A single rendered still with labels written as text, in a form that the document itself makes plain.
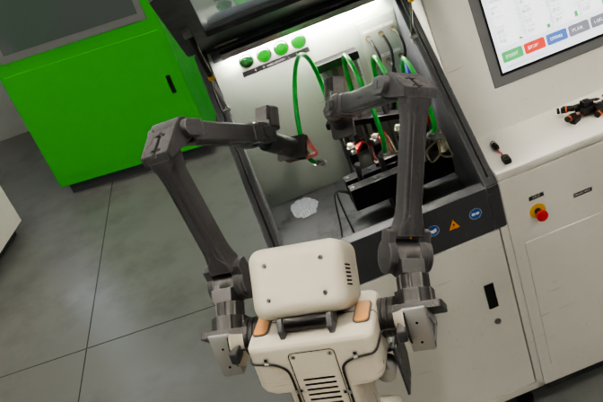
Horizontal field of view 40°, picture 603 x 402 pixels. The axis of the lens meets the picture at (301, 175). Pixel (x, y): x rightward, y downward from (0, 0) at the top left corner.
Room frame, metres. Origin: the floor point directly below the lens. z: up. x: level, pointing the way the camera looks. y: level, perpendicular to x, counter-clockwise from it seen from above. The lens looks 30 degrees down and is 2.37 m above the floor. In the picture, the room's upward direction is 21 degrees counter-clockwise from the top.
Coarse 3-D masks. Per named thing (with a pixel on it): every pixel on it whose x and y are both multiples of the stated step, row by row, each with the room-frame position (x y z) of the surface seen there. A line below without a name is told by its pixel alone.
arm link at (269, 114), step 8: (256, 112) 2.06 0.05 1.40; (264, 112) 2.04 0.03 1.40; (272, 112) 2.05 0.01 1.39; (256, 120) 2.04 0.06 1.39; (264, 120) 2.02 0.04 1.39; (272, 120) 2.03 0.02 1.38; (264, 128) 1.95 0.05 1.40; (272, 128) 1.98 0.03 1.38; (272, 136) 1.96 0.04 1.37; (264, 144) 1.98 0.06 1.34
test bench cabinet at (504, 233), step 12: (504, 228) 1.98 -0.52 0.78; (504, 240) 1.97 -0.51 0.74; (504, 252) 1.99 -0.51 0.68; (516, 276) 1.98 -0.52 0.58; (516, 288) 1.98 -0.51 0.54; (516, 300) 1.98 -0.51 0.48; (528, 324) 1.98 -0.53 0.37; (528, 336) 1.97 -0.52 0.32; (528, 348) 1.98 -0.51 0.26; (540, 372) 1.98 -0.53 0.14; (540, 384) 1.98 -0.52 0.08; (504, 396) 1.97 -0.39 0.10; (516, 396) 1.97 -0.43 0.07; (528, 396) 2.00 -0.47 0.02
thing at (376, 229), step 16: (464, 192) 1.99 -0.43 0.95; (480, 192) 1.97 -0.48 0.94; (432, 208) 1.97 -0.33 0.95; (448, 208) 1.97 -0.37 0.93; (464, 208) 1.97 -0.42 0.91; (384, 224) 1.98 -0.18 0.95; (432, 224) 1.97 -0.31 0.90; (464, 224) 1.97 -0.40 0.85; (480, 224) 1.97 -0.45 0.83; (352, 240) 1.96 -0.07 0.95; (368, 240) 1.96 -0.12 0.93; (432, 240) 1.97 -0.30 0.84; (448, 240) 1.97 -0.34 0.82; (464, 240) 1.97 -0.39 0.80; (368, 256) 1.96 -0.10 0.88; (368, 272) 1.96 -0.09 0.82
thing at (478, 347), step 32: (448, 256) 1.97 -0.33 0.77; (480, 256) 1.97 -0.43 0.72; (384, 288) 1.96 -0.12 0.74; (448, 288) 1.97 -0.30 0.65; (480, 288) 1.97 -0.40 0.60; (512, 288) 1.98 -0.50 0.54; (448, 320) 1.97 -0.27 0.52; (480, 320) 1.97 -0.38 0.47; (512, 320) 1.97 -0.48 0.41; (416, 352) 1.96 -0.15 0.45; (448, 352) 1.97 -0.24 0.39; (480, 352) 1.97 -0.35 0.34; (512, 352) 1.97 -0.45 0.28; (384, 384) 1.96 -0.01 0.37; (416, 384) 1.96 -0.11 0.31; (448, 384) 1.96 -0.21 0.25; (480, 384) 1.97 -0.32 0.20; (512, 384) 1.97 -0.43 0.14
